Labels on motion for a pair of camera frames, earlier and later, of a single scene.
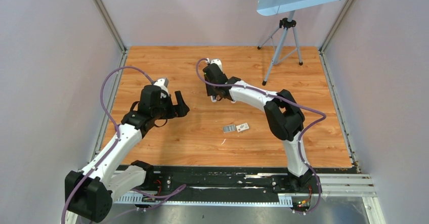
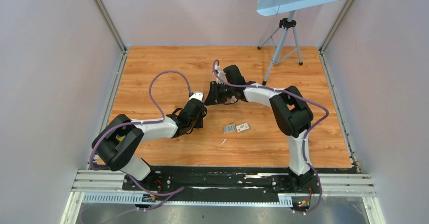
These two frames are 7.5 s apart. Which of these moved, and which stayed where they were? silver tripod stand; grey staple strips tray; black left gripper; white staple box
Moved: black left gripper
Stayed: white staple box; grey staple strips tray; silver tripod stand
